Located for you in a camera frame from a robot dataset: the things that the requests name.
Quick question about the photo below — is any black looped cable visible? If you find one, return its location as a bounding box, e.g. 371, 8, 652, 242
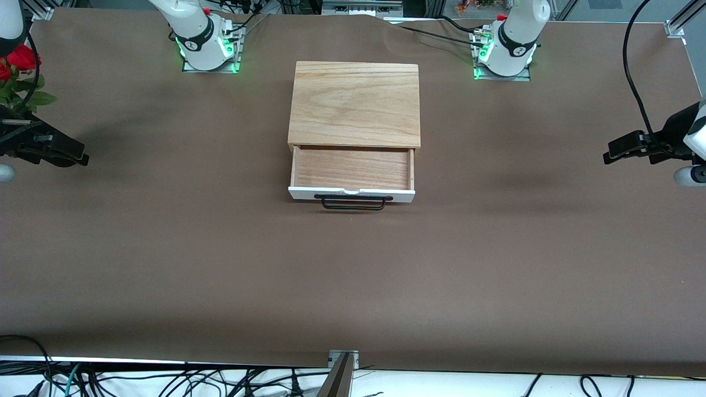
0, 334, 54, 397

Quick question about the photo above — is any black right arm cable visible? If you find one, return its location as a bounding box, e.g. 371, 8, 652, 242
21, 32, 42, 112

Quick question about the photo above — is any teal cable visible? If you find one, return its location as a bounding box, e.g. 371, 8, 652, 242
64, 363, 82, 397

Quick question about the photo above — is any short black base cable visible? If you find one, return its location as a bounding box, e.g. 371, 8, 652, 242
438, 15, 482, 35

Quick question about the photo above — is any black curled cable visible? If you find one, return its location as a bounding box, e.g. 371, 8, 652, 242
579, 374, 608, 397

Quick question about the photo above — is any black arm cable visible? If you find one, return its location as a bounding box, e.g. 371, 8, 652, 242
623, 0, 658, 141
21, 32, 42, 112

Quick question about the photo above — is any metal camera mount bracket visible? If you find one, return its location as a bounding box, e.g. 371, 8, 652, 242
317, 350, 360, 397

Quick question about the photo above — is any red rose bouquet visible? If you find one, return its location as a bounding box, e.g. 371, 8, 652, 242
0, 44, 59, 114

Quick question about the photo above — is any black cable bundle at base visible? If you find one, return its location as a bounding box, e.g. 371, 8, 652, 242
220, 0, 272, 37

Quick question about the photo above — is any long black base cable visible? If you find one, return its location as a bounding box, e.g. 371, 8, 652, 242
397, 24, 490, 49

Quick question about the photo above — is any white-fronted drawer with black handle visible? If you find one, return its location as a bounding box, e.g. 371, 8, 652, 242
288, 146, 416, 212

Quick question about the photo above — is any grey equipment box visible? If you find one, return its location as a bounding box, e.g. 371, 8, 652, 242
322, 0, 404, 17

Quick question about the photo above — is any black cable tangle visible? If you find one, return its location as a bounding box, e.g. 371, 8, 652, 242
0, 358, 333, 397

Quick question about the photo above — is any light wooden drawer cabinet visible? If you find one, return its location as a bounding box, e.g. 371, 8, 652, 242
287, 61, 421, 155

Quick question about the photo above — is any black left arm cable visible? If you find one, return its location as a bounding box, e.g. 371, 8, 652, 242
623, 0, 658, 141

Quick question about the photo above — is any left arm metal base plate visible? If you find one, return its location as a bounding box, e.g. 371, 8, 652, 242
473, 30, 532, 83

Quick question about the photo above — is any brown table cover sheet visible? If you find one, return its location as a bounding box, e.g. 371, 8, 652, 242
0, 7, 706, 377

